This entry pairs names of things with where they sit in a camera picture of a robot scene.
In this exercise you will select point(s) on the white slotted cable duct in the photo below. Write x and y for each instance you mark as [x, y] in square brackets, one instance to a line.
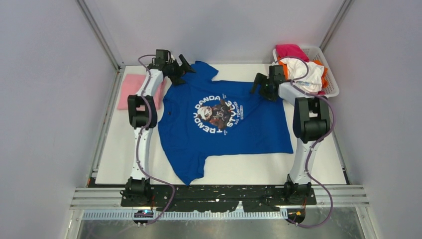
[148, 215]

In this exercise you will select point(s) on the white t shirt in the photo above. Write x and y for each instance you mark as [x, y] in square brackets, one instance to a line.
[306, 74]

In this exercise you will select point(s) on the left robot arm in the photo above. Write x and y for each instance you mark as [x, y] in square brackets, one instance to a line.
[142, 114]

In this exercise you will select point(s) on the orange t shirt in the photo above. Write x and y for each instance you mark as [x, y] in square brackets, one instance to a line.
[324, 71]

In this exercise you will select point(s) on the magenta t shirt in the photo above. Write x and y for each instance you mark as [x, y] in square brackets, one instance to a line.
[308, 75]

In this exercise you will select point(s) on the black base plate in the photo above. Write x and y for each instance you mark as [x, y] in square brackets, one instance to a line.
[214, 198]

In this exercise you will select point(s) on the folded pink t shirt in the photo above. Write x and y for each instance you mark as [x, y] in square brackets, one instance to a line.
[131, 84]

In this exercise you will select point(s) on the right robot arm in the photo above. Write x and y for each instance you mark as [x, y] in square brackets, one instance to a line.
[311, 125]

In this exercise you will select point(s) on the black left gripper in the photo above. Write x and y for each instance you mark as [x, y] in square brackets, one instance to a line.
[185, 67]

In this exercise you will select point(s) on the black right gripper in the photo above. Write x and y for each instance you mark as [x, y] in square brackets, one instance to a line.
[261, 79]

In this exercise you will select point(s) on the white plastic basket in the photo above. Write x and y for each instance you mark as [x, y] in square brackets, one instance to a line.
[315, 53]

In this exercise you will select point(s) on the blue printed t shirt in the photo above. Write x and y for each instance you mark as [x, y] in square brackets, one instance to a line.
[203, 117]

